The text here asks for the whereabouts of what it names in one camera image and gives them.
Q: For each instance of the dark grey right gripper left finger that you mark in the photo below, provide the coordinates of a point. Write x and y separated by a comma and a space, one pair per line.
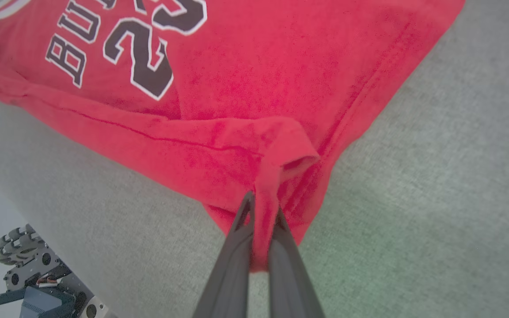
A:
232, 274

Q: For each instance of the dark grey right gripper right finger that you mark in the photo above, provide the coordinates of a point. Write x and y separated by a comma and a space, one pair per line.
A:
287, 278

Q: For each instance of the red basketball jersey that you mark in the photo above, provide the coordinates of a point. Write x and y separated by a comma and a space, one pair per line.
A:
281, 66

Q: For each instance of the grey robot base chassis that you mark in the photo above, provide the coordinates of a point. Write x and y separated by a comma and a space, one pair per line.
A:
47, 291

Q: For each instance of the grey mecanum wheel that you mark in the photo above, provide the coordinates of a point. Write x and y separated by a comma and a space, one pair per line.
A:
18, 245

